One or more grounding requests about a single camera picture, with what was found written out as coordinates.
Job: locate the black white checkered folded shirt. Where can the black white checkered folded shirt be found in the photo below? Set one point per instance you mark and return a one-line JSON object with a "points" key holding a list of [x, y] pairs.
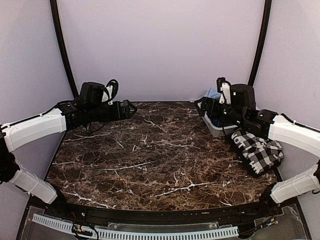
{"points": [[258, 155]]}

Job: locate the white plastic laundry basket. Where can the white plastic laundry basket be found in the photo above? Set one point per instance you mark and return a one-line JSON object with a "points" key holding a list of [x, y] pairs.
{"points": [[218, 131]]}

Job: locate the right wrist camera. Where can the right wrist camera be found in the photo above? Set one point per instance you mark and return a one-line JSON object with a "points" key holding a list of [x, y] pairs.
{"points": [[237, 95]]}

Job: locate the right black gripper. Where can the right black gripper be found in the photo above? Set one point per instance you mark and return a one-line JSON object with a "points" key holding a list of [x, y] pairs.
{"points": [[213, 102]]}

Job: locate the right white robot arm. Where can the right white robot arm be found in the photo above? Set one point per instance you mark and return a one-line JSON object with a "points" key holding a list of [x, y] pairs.
{"points": [[270, 125]]}

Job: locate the blue plaid long sleeve shirt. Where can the blue plaid long sleeve shirt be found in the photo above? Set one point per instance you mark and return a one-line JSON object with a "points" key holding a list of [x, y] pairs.
{"points": [[215, 122]]}

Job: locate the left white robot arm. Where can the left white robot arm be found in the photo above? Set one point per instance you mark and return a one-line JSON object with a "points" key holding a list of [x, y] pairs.
{"points": [[65, 116]]}

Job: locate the black corner post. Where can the black corner post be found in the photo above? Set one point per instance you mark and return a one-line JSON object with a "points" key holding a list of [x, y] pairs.
{"points": [[62, 47], [261, 42]]}

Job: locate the left black corner post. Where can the left black corner post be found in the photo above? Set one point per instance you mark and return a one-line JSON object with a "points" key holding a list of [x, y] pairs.
{"points": [[62, 47]]}

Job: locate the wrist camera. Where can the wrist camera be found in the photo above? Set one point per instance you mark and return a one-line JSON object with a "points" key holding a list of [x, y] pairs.
{"points": [[93, 93], [237, 95]]}

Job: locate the right black corner post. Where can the right black corner post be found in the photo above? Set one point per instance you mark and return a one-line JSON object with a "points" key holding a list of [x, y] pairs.
{"points": [[261, 42]]}

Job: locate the light blue shirt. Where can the light blue shirt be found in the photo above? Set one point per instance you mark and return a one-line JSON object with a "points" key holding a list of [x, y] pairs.
{"points": [[213, 94]]}

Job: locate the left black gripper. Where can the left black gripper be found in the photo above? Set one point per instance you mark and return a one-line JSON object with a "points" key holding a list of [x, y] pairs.
{"points": [[118, 115]]}

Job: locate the white slotted cable duct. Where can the white slotted cable duct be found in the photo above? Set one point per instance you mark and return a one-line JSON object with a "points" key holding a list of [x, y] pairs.
{"points": [[102, 233]]}

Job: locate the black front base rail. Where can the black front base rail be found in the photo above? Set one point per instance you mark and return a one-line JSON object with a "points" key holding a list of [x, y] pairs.
{"points": [[235, 215]]}

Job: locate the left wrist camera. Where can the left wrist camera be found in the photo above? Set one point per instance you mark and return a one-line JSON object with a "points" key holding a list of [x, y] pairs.
{"points": [[93, 93]]}

